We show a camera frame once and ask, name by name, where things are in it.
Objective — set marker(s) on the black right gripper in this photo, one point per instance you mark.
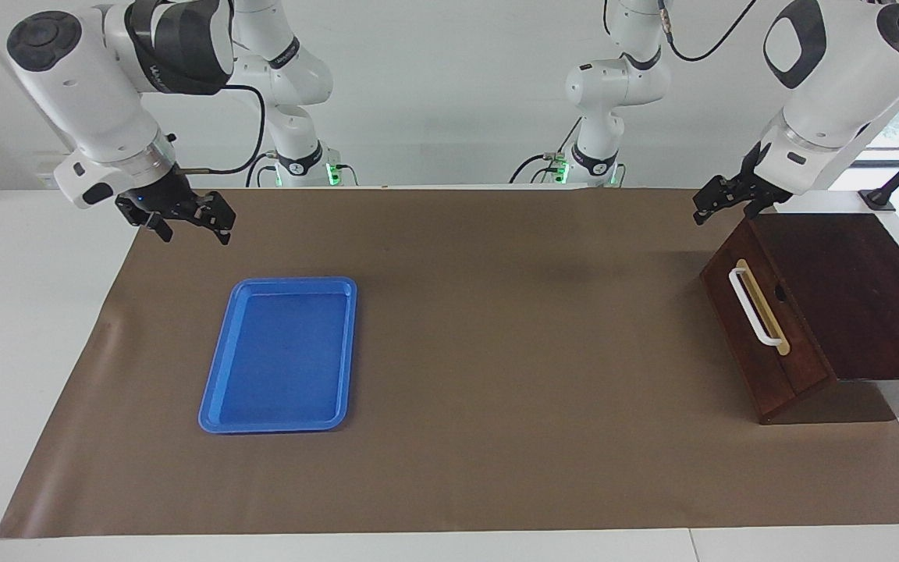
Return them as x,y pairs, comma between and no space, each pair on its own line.
165,199

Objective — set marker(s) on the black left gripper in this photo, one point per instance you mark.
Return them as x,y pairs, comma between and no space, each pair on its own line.
750,191

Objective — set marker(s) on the wooden drawer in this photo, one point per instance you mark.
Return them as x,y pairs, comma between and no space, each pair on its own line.
754,367

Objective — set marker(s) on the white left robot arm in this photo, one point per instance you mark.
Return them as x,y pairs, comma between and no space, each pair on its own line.
832,86

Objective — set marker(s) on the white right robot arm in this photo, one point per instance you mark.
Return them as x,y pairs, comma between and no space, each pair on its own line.
90,86

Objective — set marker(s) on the dark wooden drawer cabinet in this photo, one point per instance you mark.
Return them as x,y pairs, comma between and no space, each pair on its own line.
863,297

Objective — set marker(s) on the blue plastic tray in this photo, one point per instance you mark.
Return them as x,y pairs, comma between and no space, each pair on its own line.
282,359

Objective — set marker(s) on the brown table mat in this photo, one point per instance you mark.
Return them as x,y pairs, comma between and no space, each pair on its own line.
496,437

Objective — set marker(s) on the white wall socket box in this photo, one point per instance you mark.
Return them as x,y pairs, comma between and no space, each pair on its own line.
45,178

